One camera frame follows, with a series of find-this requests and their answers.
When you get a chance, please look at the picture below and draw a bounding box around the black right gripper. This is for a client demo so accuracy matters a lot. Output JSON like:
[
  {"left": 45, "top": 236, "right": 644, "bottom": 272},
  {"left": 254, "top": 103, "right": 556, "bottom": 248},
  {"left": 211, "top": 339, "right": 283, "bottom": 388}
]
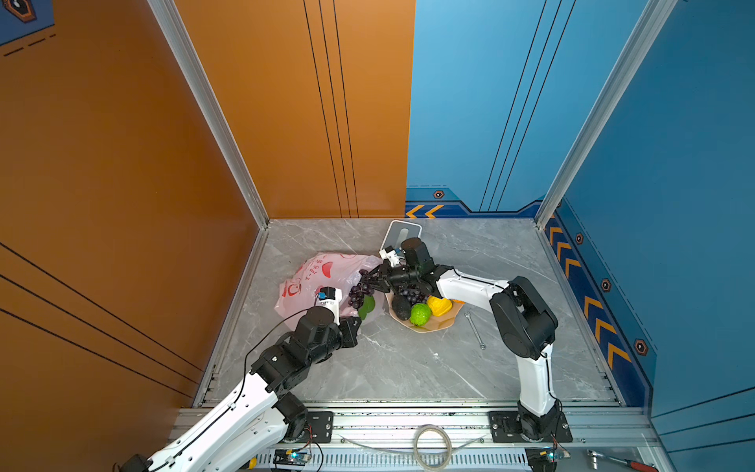
[{"left": 360, "top": 258, "right": 421, "bottom": 295}]

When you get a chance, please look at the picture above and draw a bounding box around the dark purple grape bunch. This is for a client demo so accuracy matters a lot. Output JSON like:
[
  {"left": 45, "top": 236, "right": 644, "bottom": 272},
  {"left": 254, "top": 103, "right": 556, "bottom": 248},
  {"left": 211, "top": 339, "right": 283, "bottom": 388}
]
[{"left": 348, "top": 267, "right": 378, "bottom": 311}]

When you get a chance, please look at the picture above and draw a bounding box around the pink plastic bag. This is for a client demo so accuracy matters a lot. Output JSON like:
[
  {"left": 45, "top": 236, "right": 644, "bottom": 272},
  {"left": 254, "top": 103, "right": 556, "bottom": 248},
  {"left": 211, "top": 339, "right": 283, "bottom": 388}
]
[{"left": 274, "top": 253, "right": 381, "bottom": 318}]

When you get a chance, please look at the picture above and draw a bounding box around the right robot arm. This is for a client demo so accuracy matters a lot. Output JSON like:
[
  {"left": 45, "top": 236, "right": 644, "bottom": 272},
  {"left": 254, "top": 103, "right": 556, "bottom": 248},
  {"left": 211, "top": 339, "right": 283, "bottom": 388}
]
[{"left": 363, "top": 238, "right": 562, "bottom": 442}]

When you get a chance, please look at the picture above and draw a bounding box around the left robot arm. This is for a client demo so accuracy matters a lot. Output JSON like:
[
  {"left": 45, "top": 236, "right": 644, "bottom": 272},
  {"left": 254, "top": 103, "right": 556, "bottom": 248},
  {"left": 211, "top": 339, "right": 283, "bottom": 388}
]
[{"left": 114, "top": 306, "right": 362, "bottom": 472}]

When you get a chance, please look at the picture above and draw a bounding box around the green leaf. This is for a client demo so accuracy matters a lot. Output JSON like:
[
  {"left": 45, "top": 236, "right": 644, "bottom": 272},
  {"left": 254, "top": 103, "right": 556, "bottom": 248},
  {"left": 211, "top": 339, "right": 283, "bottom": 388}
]
[{"left": 357, "top": 295, "right": 376, "bottom": 321}]

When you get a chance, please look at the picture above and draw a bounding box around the dark avocado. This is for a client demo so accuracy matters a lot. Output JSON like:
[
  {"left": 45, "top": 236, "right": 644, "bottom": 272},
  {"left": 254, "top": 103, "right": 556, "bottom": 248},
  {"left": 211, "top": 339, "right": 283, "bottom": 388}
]
[{"left": 391, "top": 294, "right": 412, "bottom": 321}]

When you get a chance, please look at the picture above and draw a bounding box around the white grey tissue box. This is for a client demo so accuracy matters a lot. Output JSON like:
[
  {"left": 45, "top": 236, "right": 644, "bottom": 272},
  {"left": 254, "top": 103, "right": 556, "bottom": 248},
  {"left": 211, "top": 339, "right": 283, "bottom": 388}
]
[{"left": 381, "top": 219, "right": 423, "bottom": 250}]

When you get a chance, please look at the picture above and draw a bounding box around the green lime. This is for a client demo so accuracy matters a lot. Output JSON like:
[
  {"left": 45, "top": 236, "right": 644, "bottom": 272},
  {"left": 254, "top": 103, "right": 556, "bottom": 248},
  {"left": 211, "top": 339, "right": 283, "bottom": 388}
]
[{"left": 409, "top": 303, "right": 433, "bottom": 326}]

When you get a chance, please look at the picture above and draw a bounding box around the beige fruit plate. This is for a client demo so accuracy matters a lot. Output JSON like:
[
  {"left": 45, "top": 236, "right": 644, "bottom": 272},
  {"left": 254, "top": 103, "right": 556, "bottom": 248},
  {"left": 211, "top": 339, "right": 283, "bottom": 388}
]
[{"left": 387, "top": 292, "right": 464, "bottom": 334}]

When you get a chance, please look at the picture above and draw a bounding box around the green circuit board left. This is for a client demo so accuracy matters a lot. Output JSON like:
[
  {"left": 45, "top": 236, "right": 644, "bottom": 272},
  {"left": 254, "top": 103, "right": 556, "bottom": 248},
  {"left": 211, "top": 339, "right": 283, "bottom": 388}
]
[{"left": 271, "top": 450, "right": 313, "bottom": 470}]

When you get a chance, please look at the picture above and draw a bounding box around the green circuit board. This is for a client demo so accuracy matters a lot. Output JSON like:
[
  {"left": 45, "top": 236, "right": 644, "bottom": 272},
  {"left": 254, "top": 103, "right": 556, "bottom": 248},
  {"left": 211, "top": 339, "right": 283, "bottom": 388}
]
[
  {"left": 525, "top": 448, "right": 571, "bottom": 472},
  {"left": 271, "top": 450, "right": 313, "bottom": 470}
]

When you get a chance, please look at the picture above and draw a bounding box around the green circuit board right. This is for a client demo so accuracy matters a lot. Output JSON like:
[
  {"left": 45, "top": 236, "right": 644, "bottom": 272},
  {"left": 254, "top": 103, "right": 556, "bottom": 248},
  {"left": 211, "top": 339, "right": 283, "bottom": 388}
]
[{"left": 525, "top": 448, "right": 571, "bottom": 472}]

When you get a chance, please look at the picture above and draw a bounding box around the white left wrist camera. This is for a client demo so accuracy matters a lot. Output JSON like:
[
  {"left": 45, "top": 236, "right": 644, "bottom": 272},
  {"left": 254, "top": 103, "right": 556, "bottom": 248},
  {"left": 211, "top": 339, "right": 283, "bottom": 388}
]
[{"left": 316, "top": 286, "right": 342, "bottom": 324}]

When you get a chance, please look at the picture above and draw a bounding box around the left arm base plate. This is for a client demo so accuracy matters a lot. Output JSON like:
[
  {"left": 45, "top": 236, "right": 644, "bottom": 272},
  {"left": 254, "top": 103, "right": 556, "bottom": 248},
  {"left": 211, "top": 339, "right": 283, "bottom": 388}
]
[{"left": 295, "top": 410, "right": 334, "bottom": 444}]

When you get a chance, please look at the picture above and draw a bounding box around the aluminium front rail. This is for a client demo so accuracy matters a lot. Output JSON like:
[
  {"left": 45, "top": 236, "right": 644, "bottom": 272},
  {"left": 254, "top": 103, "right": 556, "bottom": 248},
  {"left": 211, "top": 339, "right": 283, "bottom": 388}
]
[{"left": 155, "top": 403, "right": 674, "bottom": 472}]

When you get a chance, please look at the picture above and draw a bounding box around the coiled clear cable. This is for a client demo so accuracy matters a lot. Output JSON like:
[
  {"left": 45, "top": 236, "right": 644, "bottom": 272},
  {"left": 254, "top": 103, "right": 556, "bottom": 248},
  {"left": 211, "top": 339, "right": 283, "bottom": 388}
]
[{"left": 338, "top": 424, "right": 488, "bottom": 472}]

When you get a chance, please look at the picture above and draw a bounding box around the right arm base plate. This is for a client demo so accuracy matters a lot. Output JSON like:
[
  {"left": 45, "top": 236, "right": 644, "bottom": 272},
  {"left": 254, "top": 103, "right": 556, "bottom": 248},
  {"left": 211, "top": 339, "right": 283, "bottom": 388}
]
[{"left": 488, "top": 406, "right": 573, "bottom": 444}]

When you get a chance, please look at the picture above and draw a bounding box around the red handled screwdriver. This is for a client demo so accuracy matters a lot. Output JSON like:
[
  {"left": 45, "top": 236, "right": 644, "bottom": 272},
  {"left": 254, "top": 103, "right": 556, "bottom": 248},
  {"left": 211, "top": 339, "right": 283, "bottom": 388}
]
[{"left": 586, "top": 450, "right": 659, "bottom": 472}]

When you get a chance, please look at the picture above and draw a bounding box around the left aluminium corner post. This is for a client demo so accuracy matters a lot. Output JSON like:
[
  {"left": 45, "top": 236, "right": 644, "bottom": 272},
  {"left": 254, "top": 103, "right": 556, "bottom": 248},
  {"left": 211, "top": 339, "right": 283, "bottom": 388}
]
[{"left": 147, "top": 0, "right": 269, "bottom": 230}]

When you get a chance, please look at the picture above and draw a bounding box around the aluminium corner post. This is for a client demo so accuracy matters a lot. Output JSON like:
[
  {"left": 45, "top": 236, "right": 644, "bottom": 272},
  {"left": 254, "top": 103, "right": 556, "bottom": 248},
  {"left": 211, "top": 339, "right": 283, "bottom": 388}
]
[
  {"left": 534, "top": 0, "right": 678, "bottom": 230},
  {"left": 147, "top": 0, "right": 269, "bottom": 230}
]

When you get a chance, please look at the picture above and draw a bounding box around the right aluminium corner post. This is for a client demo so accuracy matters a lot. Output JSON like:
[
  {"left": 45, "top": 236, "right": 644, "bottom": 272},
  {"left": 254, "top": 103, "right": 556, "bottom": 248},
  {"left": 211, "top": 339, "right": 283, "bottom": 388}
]
[{"left": 534, "top": 0, "right": 678, "bottom": 230}]

